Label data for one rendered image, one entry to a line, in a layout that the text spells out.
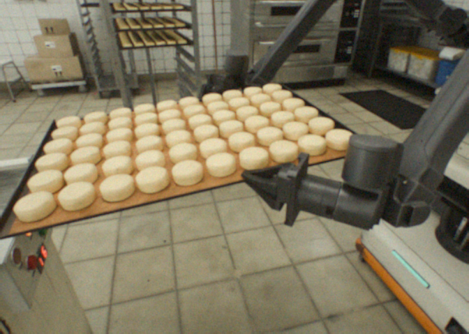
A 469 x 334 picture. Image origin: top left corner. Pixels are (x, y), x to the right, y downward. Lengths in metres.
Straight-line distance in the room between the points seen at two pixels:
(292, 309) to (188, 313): 0.47
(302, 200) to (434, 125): 0.21
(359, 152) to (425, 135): 0.13
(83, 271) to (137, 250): 0.27
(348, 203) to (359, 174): 0.04
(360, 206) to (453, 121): 0.17
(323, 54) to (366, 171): 3.87
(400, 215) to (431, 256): 1.08
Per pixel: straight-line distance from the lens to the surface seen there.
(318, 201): 0.43
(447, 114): 0.50
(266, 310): 1.49
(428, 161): 0.48
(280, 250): 1.71
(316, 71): 4.29
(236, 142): 0.55
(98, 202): 0.50
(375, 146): 0.40
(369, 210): 0.43
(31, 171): 0.66
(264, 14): 3.82
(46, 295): 0.94
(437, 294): 1.44
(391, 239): 1.54
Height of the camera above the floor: 1.26
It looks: 31 degrees down
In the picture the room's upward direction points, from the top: straight up
